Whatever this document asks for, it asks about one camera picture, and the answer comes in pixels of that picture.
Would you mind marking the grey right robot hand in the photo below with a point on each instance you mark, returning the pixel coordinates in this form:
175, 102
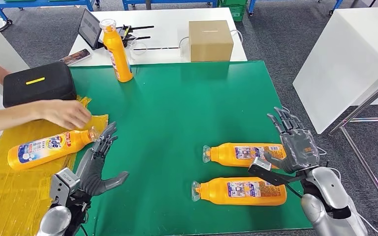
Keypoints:
298, 150

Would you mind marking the yellow taped sheet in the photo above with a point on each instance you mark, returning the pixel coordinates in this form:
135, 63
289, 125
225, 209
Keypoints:
13, 195

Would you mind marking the person's right forearm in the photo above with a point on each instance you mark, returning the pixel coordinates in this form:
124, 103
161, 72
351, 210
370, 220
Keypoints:
9, 120

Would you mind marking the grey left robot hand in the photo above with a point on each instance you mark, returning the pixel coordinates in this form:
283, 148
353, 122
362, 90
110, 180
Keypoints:
92, 176

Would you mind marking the brown cardboard box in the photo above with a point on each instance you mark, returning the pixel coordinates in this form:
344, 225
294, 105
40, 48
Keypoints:
210, 41

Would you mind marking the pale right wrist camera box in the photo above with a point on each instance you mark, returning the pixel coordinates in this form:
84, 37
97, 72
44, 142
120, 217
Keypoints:
263, 164

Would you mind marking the blue metal shelf frame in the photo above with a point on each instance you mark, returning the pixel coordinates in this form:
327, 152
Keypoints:
45, 4
251, 7
176, 2

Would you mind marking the orange detergent bottle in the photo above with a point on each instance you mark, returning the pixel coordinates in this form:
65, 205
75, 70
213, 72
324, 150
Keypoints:
120, 58
215, 192
223, 156
75, 143

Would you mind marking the black zip case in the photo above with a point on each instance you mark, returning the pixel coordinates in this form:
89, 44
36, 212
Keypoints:
52, 88

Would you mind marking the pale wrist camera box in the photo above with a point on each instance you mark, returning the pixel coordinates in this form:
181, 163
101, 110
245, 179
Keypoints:
263, 164
62, 182

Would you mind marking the black remote with antennas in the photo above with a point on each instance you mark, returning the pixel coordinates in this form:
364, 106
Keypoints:
127, 34

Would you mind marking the white table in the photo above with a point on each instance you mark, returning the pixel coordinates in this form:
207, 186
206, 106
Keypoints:
163, 19
0, 42
339, 65

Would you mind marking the green plastic crate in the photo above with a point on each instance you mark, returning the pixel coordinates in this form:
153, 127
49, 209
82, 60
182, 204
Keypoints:
234, 12

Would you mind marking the silver metal stand frame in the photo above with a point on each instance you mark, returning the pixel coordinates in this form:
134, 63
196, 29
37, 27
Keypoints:
365, 104

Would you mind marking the person's right hand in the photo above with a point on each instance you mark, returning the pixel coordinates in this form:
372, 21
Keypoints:
65, 114

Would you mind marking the smartphone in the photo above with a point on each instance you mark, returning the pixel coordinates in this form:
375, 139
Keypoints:
76, 57

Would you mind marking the green table mat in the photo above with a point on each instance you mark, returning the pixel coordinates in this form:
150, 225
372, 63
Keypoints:
176, 97

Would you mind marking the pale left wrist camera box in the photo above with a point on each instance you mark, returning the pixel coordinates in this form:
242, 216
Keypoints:
62, 182

